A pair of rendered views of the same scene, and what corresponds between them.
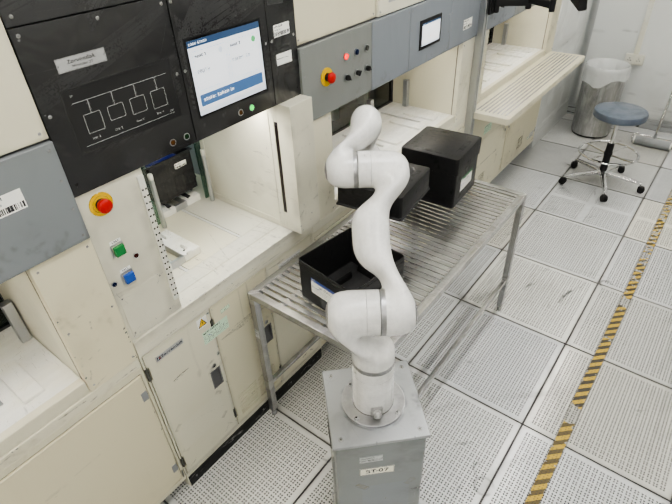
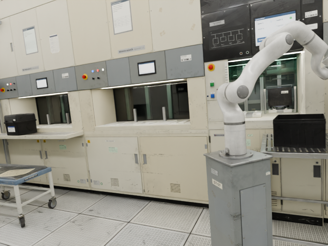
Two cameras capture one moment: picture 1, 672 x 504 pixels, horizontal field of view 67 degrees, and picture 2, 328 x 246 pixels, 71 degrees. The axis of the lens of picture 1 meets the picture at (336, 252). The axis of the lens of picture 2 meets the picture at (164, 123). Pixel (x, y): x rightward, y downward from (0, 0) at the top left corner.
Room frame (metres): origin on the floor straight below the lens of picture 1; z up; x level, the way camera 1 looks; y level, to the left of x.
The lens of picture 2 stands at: (0.23, -1.28, 1.14)
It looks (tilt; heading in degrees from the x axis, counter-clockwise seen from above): 7 degrees down; 76
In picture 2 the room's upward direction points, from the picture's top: 5 degrees counter-clockwise
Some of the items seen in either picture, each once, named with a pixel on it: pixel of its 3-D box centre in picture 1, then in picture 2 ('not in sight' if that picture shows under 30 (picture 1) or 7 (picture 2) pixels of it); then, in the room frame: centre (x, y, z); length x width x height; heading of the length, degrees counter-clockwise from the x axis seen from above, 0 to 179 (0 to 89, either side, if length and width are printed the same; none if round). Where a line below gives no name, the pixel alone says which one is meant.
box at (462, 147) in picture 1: (439, 166); not in sight; (2.19, -0.52, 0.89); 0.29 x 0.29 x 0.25; 55
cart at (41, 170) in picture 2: not in sight; (10, 190); (-0.88, 1.58, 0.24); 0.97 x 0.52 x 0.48; 143
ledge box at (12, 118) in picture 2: not in sight; (20, 123); (-0.83, 2.07, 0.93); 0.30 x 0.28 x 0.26; 138
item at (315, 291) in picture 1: (351, 275); (298, 129); (1.44, -0.05, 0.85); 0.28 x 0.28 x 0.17; 43
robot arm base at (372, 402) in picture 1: (373, 381); (235, 139); (0.95, -0.09, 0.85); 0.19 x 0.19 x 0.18
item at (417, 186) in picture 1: (384, 182); not in sight; (1.82, -0.21, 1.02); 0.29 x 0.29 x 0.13; 58
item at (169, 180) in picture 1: (157, 165); (279, 93); (1.99, 0.75, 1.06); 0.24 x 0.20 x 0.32; 141
